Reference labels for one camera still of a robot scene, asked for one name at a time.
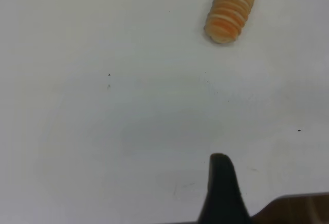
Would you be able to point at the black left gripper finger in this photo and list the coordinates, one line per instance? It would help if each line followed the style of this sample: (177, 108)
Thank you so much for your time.
(222, 195)

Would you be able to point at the striped orange bread roll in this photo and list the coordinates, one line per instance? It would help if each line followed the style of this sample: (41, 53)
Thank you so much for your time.
(227, 10)

